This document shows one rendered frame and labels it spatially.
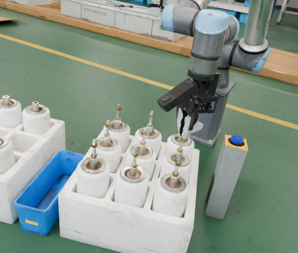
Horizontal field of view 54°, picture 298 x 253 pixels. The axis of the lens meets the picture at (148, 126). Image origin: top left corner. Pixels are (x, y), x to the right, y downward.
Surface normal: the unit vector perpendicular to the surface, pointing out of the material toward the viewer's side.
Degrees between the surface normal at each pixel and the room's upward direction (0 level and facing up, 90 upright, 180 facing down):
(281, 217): 0
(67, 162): 88
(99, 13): 90
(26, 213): 92
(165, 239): 90
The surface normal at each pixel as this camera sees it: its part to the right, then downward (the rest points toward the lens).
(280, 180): 0.12, -0.86
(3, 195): -0.19, 0.47
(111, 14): -0.46, 0.40
